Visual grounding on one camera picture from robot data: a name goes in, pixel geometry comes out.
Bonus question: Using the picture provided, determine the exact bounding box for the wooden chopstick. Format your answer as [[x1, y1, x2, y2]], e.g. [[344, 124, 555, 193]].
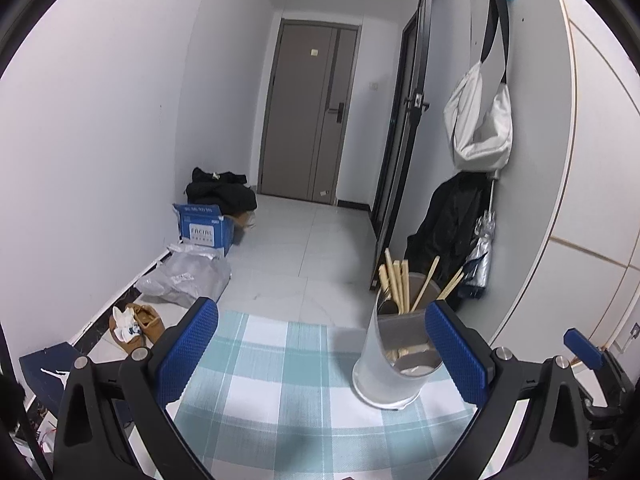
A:
[[384, 248, 401, 312], [400, 260, 411, 314], [410, 256, 440, 312], [437, 268, 465, 300], [378, 264, 399, 315], [393, 260, 406, 314]]

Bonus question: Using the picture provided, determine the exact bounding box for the translucent plastic utensil holder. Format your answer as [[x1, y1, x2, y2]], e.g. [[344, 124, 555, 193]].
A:
[[352, 272, 442, 411]]

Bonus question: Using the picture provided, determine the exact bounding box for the white shoulder bag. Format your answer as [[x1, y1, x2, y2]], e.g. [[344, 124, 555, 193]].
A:
[[444, 0, 514, 174]]

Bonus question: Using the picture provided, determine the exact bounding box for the tan shoe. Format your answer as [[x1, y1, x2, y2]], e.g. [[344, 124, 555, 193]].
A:
[[127, 304, 165, 344], [108, 307, 145, 354]]

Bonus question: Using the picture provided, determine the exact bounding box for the white cabinet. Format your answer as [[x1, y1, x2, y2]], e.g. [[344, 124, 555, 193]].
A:
[[464, 0, 639, 360]]

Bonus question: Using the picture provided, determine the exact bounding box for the navy jordan shoe box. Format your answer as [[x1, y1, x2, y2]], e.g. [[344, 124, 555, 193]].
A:
[[20, 342, 80, 416]]

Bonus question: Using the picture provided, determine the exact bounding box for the teal plaid table cloth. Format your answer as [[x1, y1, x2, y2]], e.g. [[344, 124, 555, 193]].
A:
[[174, 311, 475, 479]]

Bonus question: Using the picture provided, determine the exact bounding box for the grey plastic mailer bag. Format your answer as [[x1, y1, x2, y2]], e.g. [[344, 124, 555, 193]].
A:
[[134, 244, 231, 309]]

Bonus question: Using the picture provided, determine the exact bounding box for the silver folded umbrella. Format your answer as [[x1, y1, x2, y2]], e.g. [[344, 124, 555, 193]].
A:
[[458, 171, 500, 299]]

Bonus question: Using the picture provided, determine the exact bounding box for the blue cardboard box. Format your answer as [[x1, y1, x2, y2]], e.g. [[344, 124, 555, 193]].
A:
[[174, 204, 234, 256]]

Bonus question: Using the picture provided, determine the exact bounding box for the black jacket hanging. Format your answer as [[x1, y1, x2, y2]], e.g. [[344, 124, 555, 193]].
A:
[[405, 171, 490, 287]]

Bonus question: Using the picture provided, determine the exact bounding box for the brown cardboard box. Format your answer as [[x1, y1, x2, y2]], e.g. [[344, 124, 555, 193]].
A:
[[232, 211, 256, 231]]

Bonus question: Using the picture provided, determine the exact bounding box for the black clothes pile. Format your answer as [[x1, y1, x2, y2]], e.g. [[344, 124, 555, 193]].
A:
[[186, 167, 257, 216]]

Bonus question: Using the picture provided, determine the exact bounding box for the black framed glass door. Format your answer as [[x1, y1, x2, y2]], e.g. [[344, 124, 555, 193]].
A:
[[370, 0, 433, 290]]

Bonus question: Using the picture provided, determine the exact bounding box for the grey entrance door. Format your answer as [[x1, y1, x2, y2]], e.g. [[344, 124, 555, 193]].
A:
[[257, 20, 359, 204]]

